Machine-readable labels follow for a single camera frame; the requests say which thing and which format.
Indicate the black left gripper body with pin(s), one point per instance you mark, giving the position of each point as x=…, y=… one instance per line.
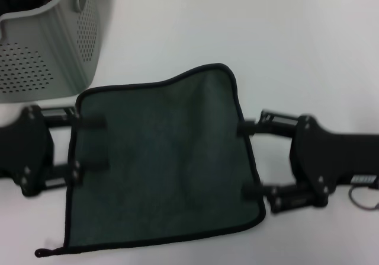
x=26, y=149

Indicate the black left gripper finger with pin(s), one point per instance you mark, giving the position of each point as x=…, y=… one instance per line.
x=91, y=165
x=89, y=123

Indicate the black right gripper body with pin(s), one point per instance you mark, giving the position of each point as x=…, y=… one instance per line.
x=340, y=155

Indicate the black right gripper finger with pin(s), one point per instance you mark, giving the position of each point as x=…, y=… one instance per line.
x=251, y=191
x=247, y=128

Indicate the green and yellow towel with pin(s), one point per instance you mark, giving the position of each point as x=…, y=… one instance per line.
x=163, y=158

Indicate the grey perforated plastic storage basket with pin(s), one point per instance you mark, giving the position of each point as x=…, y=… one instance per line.
x=59, y=45

